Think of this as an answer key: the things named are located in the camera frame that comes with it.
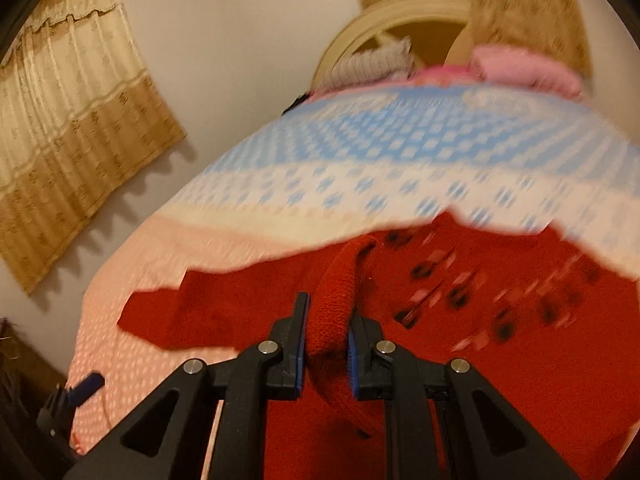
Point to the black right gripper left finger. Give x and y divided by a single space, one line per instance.
206 420

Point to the striped grey pillow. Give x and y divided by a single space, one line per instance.
393 61

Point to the blue pink patterned bedspread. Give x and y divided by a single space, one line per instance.
499 157

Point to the red knitted garment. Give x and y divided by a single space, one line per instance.
556 333

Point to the pink pillow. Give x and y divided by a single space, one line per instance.
507 66

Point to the beige side window curtain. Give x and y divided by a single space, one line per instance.
80 116

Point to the cream wooden headboard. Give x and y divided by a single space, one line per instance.
439 30

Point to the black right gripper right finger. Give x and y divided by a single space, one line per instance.
444 421

